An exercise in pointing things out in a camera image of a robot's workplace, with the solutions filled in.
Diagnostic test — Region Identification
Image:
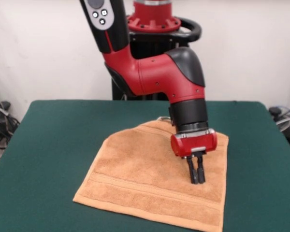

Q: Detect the tan terry towel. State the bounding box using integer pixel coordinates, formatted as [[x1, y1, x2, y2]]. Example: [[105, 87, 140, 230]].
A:
[[72, 116, 230, 232]]

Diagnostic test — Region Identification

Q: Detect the dark green table cloth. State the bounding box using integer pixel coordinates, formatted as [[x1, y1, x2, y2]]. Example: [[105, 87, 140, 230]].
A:
[[0, 100, 290, 232]]

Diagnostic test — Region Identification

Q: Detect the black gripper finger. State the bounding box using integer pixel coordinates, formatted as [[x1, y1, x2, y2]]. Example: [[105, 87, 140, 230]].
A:
[[186, 156, 199, 185], [196, 151, 206, 184]]

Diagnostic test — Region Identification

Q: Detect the silver round disc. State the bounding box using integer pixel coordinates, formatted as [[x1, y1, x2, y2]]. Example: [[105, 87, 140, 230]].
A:
[[275, 115, 290, 133]]

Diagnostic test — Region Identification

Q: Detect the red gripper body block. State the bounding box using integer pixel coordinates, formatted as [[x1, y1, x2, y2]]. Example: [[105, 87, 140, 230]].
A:
[[170, 128, 218, 158]]

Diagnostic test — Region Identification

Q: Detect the black cable tangle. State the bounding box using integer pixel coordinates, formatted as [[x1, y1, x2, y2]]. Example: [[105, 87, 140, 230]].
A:
[[0, 77, 20, 170]]

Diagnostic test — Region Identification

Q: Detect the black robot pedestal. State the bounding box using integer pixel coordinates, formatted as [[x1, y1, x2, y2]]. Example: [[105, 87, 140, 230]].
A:
[[111, 16, 203, 101]]

